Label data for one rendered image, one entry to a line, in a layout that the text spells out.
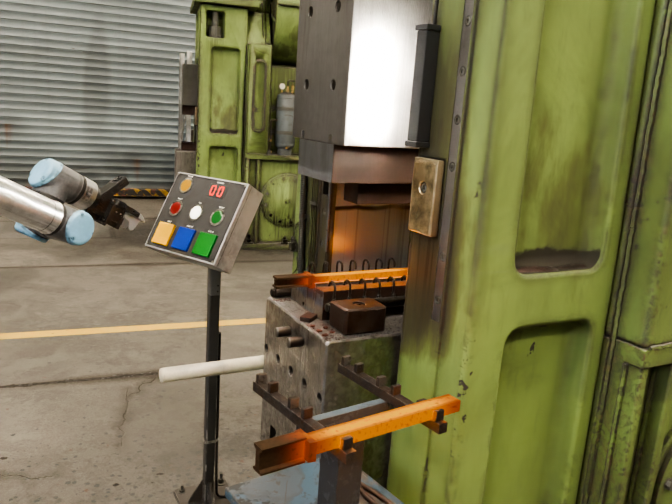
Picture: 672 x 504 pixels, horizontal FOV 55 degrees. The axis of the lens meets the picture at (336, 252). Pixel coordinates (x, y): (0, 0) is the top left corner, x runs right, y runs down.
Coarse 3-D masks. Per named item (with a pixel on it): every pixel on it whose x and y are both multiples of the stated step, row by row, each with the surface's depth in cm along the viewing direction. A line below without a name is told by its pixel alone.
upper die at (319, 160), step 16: (304, 144) 171; (320, 144) 163; (304, 160) 172; (320, 160) 164; (336, 160) 158; (352, 160) 160; (368, 160) 162; (384, 160) 165; (400, 160) 167; (320, 176) 164; (336, 176) 159; (352, 176) 161; (368, 176) 163; (384, 176) 166; (400, 176) 168
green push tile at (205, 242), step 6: (204, 234) 202; (210, 234) 201; (198, 240) 203; (204, 240) 201; (210, 240) 200; (198, 246) 202; (204, 246) 200; (210, 246) 199; (192, 252) 202; (198, 252) 201; (204, 252) 199; (210, 252) 199
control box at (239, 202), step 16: (192, 176) 217; (176, 192) 218; (192, 192) 214; (208, 192) 210; (224, 192) 206; (240, 192) 203; (256, 192) 205; (192, 208) 211; (208, 208) 207; (224, 208) 203; (240, 208) 201; (256, 208) 207; (176, 224) 212; (192, 224) 208; (208, 224) 204; (224, 224) 201; (240, 224) 202; (192, 240) 205; (224, 240) 198; (240, 240) 204; (176, 256) 211; (192, 256) 202; (224, 256) 199; (224, 272) 203
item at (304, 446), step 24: (408, 408) 117; (432, 408) 118; (456, 408) 122; (312, 432) 106; (336, 432) 107; (360, 432) 109; (384, 432) 112; (264, 456) 99; (288, 456) 102; (312, 456) 103
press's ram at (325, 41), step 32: (320, 0) 160; (352, 0) 146; (384, 0) 149; (416, 0) 153; (320, 32) 161; (352, 32) 147; (384, 32) 151; (416, 32) 155; (320, 64) 161; (352, 64) 149; (384, 64) 153; (320, 96) 162; (352, 96) 151; (384, 96) 155; (320, 128) 163; (352, 128) 153; (384, 128) 157
